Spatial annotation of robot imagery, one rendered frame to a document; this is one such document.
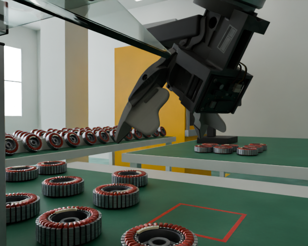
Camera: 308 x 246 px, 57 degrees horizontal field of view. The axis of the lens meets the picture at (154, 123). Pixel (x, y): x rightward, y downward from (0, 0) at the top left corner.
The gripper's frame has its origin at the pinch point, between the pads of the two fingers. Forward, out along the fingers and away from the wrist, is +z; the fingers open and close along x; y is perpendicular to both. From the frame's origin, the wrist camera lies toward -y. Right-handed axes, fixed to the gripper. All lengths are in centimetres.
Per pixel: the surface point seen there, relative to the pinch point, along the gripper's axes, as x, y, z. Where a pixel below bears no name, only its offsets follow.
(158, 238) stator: 0.4, 7.6, 13.4
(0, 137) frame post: -20.0, -5.2, 2.7
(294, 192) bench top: 53, 2, 20
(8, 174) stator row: -10, -49, 49
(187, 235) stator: 2.9, 10.0, 10.5
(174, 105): 204, -217, 116
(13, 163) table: 1, -96, 85
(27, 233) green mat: -14.0, -8.2, 26.6
